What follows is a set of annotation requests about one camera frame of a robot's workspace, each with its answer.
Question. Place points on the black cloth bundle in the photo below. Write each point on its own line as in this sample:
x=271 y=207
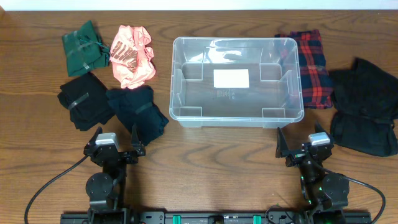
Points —
x=85 y=98

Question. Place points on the dark navy cloth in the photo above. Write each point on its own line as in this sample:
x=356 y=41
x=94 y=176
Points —
x=136 y=107

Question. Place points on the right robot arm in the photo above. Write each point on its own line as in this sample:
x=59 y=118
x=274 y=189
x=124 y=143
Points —
x=326 y=192

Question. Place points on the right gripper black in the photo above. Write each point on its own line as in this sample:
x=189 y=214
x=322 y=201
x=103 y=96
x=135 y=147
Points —
x=283 y=151

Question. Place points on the green folded cloth bundle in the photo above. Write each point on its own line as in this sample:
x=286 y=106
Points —
x=85 y=50

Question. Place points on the clear plastic storage container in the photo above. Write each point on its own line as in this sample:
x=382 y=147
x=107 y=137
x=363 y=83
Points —
x=274 y=97

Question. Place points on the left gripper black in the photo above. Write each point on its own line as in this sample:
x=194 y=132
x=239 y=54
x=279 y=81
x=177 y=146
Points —
x=137 y=150

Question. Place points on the large black cloth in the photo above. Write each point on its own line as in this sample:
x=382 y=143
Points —
x=365 y=97

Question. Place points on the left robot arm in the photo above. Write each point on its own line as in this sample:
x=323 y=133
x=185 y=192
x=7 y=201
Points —
x=106 y=188

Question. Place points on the red plaid folded cloth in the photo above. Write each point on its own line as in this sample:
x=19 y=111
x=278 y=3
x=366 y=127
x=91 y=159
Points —
x=317 y=86

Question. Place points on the pink t-shirt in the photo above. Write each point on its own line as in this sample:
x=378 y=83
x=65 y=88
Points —
x=131 y=57

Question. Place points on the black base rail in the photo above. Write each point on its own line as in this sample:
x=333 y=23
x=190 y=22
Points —
x=276 y=216

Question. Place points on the white label in container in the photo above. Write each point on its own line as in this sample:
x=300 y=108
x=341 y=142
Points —
x=231 y=78

